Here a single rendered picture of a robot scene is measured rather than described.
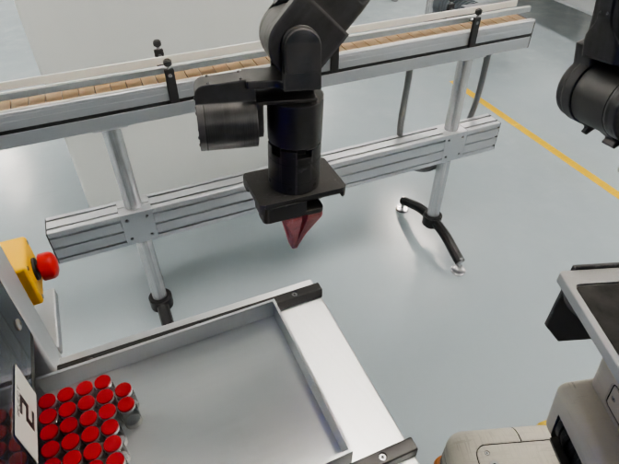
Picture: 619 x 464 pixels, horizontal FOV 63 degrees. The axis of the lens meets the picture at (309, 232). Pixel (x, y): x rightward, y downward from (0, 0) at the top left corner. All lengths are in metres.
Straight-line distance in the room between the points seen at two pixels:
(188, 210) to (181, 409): 0.98
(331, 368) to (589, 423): 0.39
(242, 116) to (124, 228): 1.17
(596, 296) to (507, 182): 2.06
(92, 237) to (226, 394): 0.99
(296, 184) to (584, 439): 0.58
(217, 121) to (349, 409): 0.42
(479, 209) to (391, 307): 0.77
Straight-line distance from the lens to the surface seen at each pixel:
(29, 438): 0.62
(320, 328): 0.80
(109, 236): 1.64
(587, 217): 2.68
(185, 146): 2.20
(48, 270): 0.79
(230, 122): 0.50
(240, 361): 0.77
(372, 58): 1.58
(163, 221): 1.65
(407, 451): 0.68
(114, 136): 1.48
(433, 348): 1.91
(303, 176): 0.54
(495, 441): 1.44
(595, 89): 0.67
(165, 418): 0.74
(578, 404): 0.91
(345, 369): 0.76
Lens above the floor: 1.51
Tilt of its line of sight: 42 degrees down
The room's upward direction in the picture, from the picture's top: straight up
